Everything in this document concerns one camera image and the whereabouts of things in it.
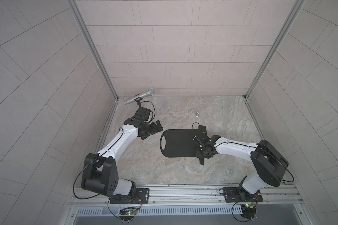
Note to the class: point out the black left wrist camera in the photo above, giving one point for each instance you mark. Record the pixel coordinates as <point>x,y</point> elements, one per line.
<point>143,114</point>

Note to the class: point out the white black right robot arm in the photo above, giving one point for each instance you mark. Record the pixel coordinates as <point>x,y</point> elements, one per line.
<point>270,165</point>

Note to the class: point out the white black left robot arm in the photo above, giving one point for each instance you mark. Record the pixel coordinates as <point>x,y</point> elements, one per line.
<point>100,173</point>

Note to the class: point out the green circuit board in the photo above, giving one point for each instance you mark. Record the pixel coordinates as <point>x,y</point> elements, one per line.
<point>248,211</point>
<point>128,213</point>

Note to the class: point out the right green circuit board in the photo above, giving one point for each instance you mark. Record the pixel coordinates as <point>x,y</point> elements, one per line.
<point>248,211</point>

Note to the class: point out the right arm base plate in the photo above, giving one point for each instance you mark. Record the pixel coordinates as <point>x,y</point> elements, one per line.
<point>233,194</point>

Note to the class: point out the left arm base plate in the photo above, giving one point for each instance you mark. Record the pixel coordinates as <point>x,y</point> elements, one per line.
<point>135,196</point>

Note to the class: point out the left green circuit board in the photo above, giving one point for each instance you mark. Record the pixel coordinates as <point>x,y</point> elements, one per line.
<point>128,213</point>

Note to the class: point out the silver microphone on stand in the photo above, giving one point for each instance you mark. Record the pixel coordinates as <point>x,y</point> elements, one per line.
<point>139,97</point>

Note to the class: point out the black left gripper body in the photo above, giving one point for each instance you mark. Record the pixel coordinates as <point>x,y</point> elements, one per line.
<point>147,127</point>

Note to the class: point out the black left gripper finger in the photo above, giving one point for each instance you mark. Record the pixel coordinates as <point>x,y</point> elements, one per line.
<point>145,134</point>
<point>159,126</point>

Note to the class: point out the black cutting board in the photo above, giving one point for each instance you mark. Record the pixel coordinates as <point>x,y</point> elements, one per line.
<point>180,142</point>

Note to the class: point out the aluminium mounting rail frame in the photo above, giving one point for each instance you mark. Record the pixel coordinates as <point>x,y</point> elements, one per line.
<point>190,205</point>

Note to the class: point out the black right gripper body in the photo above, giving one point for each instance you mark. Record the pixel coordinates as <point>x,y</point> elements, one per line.
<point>201,154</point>

